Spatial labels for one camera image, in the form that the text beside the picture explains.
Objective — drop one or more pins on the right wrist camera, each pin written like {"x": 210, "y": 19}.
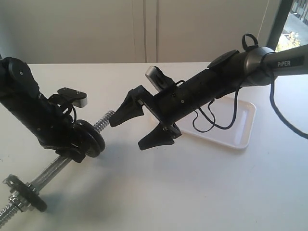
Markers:
{"x": 158, "y": 79}

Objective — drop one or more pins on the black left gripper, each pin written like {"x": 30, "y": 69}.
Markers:
{"x": 51, "y": 120}

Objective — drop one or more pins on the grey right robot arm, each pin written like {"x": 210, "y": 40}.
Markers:
{"x": 262, "y": 67}

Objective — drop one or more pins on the white plastic tray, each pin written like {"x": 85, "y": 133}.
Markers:
{"x": 237, "y": 137}

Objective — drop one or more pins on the chrome threaded dumbbell bar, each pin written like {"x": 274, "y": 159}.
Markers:
{"x": 48, "y": 174}

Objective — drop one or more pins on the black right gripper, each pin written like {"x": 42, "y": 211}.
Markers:
{"x": 223, "y": 76}

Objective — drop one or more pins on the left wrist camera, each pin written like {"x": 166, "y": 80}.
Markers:
{"x": 75, "y": 97}

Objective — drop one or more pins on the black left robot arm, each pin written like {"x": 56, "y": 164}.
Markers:
{"x": 16, "y": 77}

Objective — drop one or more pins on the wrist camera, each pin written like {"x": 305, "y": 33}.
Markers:
{"x": 75, "y": 97}
{"x": 158, "y": 79}

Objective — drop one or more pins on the chrome spinlock collar nut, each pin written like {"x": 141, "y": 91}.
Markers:
{"x": 19, "y": 201}

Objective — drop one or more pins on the black weight plate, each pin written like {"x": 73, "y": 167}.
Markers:
{"x": 98, "y": 142}
{"x": 87, "y": 142}
{"x": 28, "y": 191}

